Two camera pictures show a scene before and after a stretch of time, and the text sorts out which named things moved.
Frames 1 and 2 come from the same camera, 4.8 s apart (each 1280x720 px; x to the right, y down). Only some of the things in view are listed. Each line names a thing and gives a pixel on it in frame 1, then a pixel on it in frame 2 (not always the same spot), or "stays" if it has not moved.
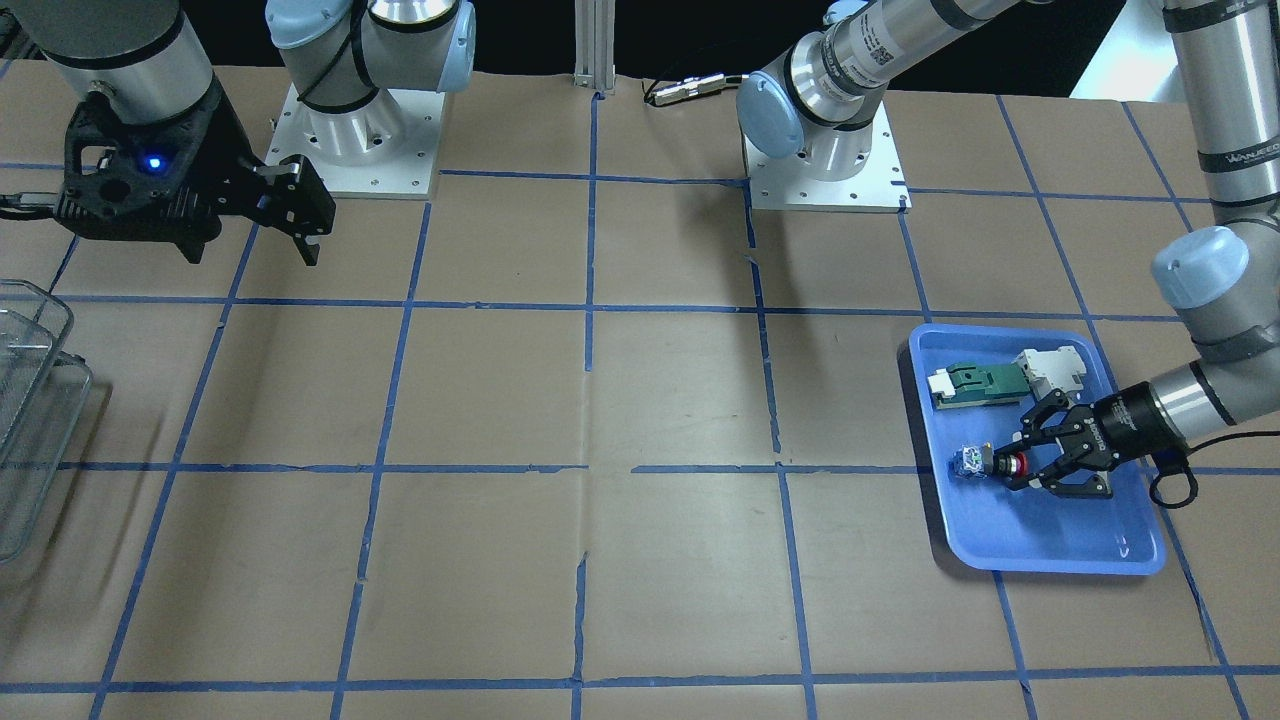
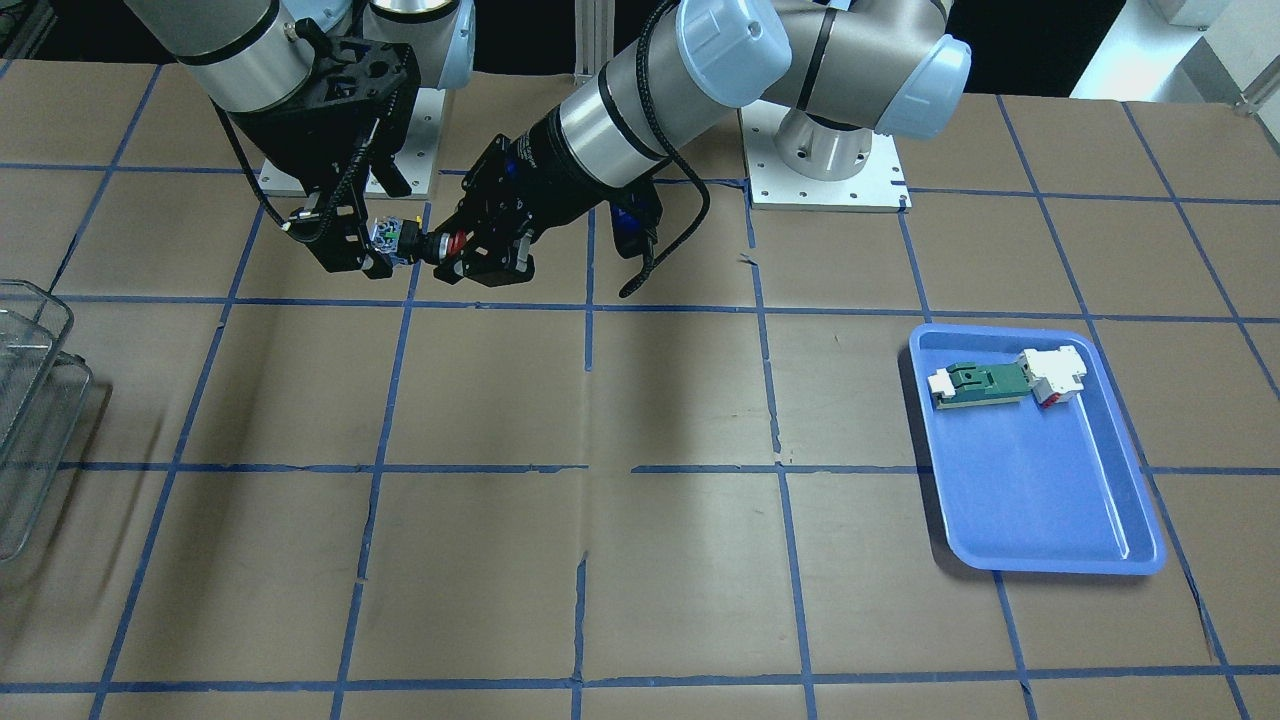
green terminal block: (967, 384) stays
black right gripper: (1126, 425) → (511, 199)
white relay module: (1052, 370) stays
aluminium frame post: (594, 22) stays
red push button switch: (977, 461) → (403, 242)
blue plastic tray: (993, 528) stays
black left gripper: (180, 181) → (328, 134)
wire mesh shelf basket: (44, 402) stays
